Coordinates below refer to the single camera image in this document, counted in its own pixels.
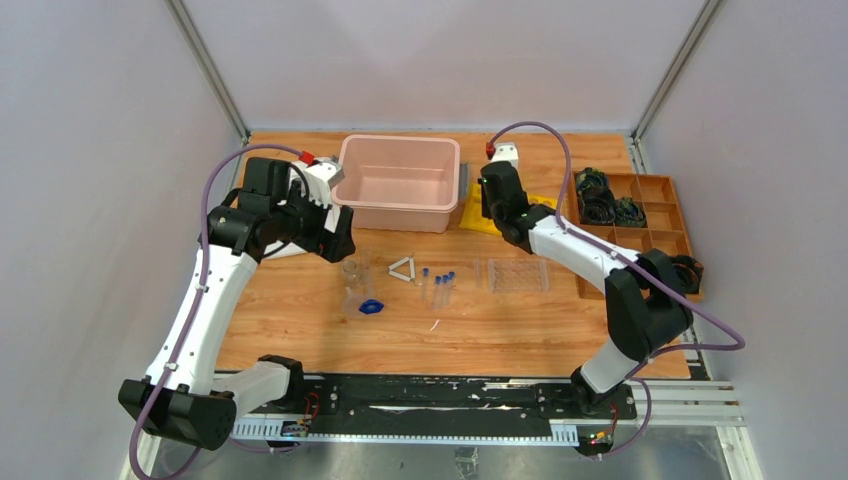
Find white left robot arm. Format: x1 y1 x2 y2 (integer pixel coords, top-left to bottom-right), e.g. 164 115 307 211
118 157 355 450

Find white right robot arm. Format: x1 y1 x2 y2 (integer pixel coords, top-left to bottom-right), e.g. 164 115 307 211
478 161 693 418

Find small clear glass beaker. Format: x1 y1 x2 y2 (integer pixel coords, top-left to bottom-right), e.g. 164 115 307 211
341 259 362 289

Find yellow test tube rack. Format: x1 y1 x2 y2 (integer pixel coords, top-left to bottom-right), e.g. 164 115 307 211
459 183 554 237

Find white clay pipe triangle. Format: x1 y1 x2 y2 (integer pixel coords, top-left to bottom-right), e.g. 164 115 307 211
387 255 417 284

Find blue floral rolled tie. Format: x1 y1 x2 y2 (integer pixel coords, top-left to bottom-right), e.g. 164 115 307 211
575 167 609 195

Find pink plastic bin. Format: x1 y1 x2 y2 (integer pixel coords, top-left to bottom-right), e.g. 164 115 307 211
332 134 460 233

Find dark rolled tie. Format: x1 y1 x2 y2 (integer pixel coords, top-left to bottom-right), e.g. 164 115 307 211
577 186 616 226

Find green floral rolled tie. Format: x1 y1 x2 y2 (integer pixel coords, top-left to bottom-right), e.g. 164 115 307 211
614 197 647 228

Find wooden compartment organizer tray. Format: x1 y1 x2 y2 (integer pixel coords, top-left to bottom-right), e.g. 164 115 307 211
567 170 703 302

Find black rolled belt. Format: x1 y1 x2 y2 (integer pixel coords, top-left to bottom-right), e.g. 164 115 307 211
671 255 704 295

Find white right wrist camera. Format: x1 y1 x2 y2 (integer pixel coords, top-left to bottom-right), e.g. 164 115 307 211
486 142 520 169

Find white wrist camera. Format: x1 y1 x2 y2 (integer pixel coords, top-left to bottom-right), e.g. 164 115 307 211
295 156 344 206
486 142 520 169

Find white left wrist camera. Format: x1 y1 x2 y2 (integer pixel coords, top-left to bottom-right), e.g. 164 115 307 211
295 156 344 206

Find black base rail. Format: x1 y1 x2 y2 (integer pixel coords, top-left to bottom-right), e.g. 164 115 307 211
231 373 637 447

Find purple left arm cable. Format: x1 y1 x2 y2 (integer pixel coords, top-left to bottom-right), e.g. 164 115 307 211
127 143 316 480

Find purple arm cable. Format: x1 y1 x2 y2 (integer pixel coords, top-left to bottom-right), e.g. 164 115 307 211
485 121 747 460
127 143 316 480

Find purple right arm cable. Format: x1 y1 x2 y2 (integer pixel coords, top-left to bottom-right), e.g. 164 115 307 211
485 121 747 460

